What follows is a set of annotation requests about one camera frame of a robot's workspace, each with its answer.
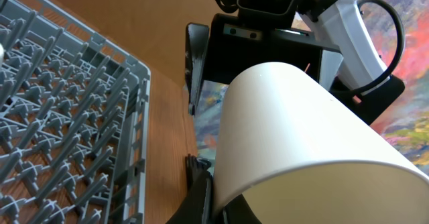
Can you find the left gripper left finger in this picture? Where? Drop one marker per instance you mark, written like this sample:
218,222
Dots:
196,207

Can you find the white plastic cup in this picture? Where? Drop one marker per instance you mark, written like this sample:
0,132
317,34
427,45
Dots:
298,155

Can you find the grey dish rack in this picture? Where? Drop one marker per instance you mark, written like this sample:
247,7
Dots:
74,111

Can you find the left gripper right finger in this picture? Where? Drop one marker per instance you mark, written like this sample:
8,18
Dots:
239,212

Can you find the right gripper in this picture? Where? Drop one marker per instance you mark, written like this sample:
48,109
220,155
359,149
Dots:
251,32

